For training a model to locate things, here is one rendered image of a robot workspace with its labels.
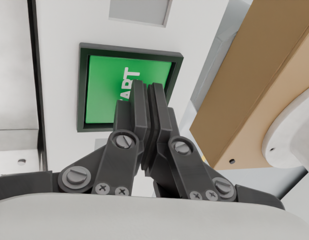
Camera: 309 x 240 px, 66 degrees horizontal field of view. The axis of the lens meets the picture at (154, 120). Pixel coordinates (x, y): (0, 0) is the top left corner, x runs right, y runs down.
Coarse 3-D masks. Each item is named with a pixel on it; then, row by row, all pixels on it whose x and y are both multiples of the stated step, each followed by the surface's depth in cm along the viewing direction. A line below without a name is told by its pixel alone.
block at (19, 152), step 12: (0, 132) 23; (12, 132) 23; (24, 132) 23; (36, 132) 24; (0, 144) 22; (12, 144) 22; (24, 144) 22; (36, 144) 22; (0, 156) 21; (12, 156) 22; (24, 156) 22; (36, 156) 23; (0, 168) 22; (12, 168) 23; (24, 168) 23; (36, 168) 24
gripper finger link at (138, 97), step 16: (144, 96) 12; (128, 112) 11; (144, 112) 10; (128, 128) 10; (144, 128) 10; (144, 144) 10; (80, 160) 9; (96, 160) 9; (64, 176) 8; (80, 176) 8; (64, 192) 8; (80, 192) 8
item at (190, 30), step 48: (48, 0) 10; (96, 0) 11; (144, 0) 12; (192, 0) 12; (48, 48) 11; (144, 48) 13; (192, 48) 14; (48, 96) 13; (48, 144) 15; (96, 144) 17; (144, 192) 23
